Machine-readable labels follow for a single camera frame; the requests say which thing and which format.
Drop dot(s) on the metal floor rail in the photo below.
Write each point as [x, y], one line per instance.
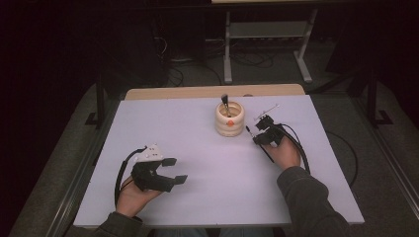
[75, 194]
[395, 164]

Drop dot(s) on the person's left hand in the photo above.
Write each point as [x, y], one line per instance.
[131, 200]

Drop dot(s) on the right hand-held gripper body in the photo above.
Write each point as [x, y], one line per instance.
[276, 135]

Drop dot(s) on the person's right hand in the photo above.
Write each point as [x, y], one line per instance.
[286, 154]

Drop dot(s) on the large black makeup brush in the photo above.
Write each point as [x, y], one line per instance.
[225, 99]

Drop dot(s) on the cream ribbed duck brush holder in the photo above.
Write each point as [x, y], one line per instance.
[230, 130]

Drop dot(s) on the white metal stand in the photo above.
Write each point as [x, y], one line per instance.
[227, 49]

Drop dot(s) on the black metal stand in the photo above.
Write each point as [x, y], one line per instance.
[100, 98]
[372, 98]

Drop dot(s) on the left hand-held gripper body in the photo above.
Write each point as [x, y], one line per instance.
[148, 182]

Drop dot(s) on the light wooden table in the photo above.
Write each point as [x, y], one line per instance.
[197, 91]

